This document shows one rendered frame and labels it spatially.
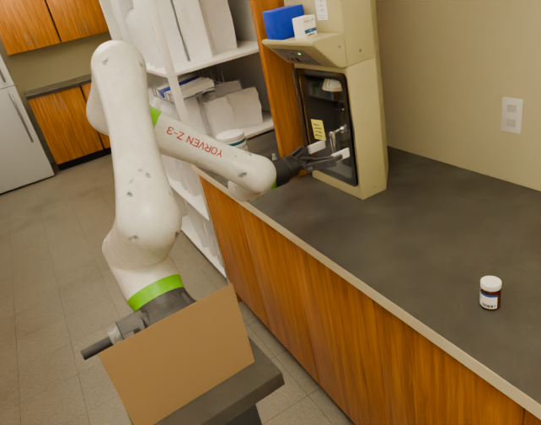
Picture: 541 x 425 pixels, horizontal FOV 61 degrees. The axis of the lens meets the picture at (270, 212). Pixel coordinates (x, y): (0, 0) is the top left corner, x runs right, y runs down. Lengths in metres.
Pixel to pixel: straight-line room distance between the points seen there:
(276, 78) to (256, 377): 1.12
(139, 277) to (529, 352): 0.82
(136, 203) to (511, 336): 0.83
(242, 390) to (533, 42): 1.25
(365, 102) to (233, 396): 0.99
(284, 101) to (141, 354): 1.17
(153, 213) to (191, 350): 0.30
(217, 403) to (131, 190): 0.48
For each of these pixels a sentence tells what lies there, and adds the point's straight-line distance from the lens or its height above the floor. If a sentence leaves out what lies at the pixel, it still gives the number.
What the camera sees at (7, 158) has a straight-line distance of 6.22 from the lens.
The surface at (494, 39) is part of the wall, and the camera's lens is 1.67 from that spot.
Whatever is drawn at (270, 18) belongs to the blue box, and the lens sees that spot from 1.61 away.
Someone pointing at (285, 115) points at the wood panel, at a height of 1.21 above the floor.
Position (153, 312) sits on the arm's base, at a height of 1.14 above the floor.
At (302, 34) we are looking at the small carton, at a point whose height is 1.52.
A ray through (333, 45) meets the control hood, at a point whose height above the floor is 1.48.
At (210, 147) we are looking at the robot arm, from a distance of 1.26.
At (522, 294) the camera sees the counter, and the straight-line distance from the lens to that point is 1.24.
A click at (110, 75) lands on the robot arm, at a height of 1.58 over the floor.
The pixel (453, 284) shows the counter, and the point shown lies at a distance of 1.25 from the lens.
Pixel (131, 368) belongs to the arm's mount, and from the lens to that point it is 0.97.
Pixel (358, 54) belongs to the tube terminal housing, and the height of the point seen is 1.44.
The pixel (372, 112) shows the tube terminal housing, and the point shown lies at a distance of 1.59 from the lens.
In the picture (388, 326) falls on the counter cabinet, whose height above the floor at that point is 0.80.
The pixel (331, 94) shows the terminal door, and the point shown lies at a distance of 1.58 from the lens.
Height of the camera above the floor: 1.71
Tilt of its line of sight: 27 degrees down
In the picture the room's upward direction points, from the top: 12 degrees counter-clockwise
